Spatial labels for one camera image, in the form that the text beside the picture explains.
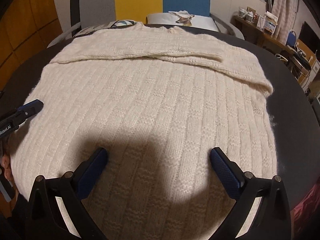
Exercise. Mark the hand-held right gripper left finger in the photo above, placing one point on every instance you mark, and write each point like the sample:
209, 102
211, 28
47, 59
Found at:
92, 172

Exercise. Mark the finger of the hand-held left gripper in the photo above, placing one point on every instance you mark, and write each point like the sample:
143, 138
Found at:
32, 106

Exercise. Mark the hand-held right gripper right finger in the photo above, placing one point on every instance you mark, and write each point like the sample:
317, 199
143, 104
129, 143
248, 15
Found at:
225, 172

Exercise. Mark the cream knit sweater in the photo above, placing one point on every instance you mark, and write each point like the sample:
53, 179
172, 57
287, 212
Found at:
150, 105

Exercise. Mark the person's left hand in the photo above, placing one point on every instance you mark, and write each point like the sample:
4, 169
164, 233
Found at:
6, 167

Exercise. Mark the red quilt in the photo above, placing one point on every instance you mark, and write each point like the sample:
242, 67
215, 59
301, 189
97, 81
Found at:
307, 205

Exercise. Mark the black upright board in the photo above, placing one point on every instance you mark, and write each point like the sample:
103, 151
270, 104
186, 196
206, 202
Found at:
75, 5

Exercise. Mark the geometric-print pillow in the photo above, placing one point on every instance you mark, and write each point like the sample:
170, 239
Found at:
120, 23

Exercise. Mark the dark wooden desk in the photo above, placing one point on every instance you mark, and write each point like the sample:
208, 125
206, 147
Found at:
250, 30

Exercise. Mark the light wooden desk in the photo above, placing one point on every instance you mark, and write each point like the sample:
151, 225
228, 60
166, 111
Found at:
311, 52

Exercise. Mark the white deer-print pillow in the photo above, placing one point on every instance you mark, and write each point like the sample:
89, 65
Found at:
200, 21

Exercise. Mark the stack of boxes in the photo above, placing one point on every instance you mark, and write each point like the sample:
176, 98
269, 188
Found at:
270, 23

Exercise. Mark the grey lidded jar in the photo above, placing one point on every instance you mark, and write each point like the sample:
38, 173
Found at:
248, 17

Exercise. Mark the black flat screen monitor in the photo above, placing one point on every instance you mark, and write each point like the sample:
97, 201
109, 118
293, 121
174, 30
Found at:
310, 36

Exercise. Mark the patterned curtain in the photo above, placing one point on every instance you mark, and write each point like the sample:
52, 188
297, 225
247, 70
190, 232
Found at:
285, 10

